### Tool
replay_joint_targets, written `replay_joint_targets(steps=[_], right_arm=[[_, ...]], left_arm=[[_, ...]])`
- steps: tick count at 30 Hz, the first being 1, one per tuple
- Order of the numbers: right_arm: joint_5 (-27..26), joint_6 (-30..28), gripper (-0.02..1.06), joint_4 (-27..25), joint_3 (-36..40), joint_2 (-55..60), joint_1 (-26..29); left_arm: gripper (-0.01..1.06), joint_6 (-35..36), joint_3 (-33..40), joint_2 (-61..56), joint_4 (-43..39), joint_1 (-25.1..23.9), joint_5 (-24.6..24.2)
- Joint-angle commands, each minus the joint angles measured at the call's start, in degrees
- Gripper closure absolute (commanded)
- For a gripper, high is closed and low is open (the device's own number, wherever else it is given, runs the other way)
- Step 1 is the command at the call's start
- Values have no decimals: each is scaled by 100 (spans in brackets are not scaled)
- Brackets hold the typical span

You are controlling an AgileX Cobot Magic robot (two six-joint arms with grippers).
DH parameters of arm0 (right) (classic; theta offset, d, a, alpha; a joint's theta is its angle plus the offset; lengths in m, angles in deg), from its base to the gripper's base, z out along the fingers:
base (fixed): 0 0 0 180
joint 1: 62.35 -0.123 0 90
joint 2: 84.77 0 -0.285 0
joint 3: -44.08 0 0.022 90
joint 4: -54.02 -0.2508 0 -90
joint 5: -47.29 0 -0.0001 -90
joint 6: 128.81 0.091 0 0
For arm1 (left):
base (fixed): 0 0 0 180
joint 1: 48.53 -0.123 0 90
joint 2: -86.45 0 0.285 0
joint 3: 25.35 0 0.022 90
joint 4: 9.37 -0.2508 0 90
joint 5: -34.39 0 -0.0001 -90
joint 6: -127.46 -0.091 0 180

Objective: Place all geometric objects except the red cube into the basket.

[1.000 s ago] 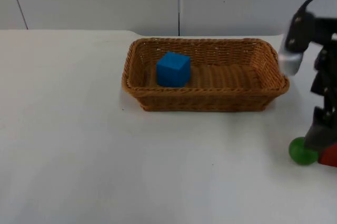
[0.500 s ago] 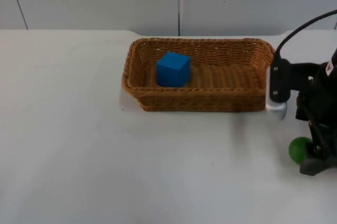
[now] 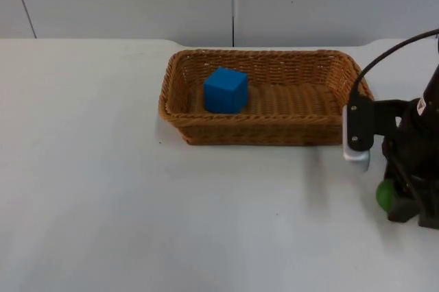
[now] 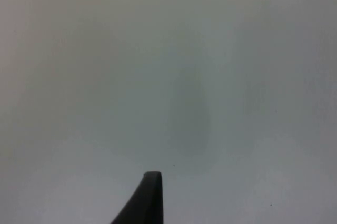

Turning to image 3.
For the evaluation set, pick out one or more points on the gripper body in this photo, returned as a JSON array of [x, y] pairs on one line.
[[416, 141]]

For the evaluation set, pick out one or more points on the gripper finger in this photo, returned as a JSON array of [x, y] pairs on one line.
[[430, 213], [404, 206]]

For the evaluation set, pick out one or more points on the blue cube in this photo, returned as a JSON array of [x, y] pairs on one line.
[[224, 91]]

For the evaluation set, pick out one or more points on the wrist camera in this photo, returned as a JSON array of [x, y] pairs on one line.
[[358, 124]]

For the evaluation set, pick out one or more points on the brown wicker basket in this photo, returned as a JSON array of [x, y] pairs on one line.
[[274, 127]]

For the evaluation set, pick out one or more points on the green ball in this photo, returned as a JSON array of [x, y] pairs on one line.
[[385, 196]]

